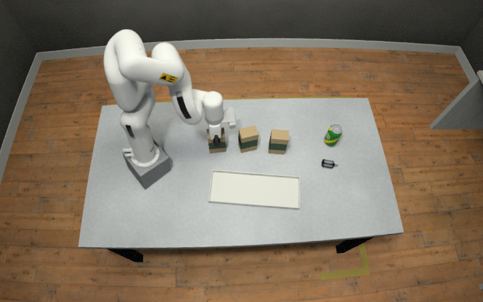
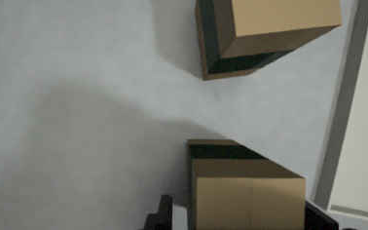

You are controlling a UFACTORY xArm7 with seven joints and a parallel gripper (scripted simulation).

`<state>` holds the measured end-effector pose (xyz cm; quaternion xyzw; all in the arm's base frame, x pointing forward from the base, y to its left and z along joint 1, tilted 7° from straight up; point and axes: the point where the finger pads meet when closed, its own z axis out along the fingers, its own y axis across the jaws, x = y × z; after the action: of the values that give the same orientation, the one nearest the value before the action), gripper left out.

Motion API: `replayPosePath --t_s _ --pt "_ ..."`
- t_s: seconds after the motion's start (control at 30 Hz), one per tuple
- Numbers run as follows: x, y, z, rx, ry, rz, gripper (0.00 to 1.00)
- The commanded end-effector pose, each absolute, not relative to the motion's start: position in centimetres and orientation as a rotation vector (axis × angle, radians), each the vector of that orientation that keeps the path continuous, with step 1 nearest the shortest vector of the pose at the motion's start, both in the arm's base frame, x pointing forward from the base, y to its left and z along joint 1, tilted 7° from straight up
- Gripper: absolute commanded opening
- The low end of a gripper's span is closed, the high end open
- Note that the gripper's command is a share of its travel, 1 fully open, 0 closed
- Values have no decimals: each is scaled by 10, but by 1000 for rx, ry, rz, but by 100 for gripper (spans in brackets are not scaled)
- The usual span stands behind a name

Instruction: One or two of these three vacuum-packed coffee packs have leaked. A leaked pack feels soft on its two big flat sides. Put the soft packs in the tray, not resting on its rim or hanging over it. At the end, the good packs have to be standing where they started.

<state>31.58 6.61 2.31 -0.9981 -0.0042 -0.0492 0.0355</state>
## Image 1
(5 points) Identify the green and yellow drink can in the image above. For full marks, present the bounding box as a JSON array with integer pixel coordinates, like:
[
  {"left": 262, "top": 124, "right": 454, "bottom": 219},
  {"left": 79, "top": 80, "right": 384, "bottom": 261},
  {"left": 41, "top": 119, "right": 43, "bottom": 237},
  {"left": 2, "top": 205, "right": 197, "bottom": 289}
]
[{"left": 324, "top": 124, "right": 343, "bottom": 147}]

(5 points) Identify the tan box with dark green band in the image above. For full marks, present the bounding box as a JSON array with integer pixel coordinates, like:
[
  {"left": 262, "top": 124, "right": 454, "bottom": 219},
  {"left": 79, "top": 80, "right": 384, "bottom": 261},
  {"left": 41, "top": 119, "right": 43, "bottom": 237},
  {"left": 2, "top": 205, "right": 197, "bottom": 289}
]
[
  {"left": 207, "top": 127, "right": 226, "bottom": 154},
  {"left": 238, "top": 126, "right": 259, "bottom": 153},
  {"left": 268, "top": 129, "right": 289, "bottom": 155}
]

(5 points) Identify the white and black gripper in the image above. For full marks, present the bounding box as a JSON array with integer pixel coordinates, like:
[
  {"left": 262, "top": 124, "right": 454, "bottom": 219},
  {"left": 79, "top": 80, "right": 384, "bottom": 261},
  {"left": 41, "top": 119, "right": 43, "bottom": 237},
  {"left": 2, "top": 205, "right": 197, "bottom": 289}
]
[{"left": 208, "top": 123, "right": 221, "bottom": 147}]

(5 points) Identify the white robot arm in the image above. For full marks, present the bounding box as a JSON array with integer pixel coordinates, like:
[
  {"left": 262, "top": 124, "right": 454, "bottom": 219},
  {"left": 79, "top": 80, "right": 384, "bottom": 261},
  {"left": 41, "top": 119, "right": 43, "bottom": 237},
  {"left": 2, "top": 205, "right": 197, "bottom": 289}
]
[{"left": 104, "top": 29, "right": 236, "bottom": 168}]

